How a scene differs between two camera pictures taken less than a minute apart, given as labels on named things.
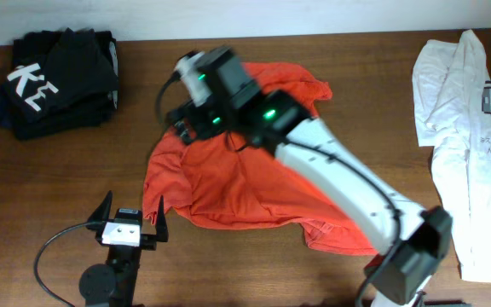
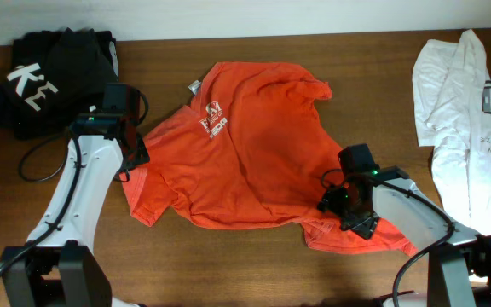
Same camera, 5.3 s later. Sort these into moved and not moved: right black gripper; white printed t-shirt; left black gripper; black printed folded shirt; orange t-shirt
Moved: orange t-shirt; left black gripper; right black gripper
Not moved: white printed t-shirt; black printed folded shirt
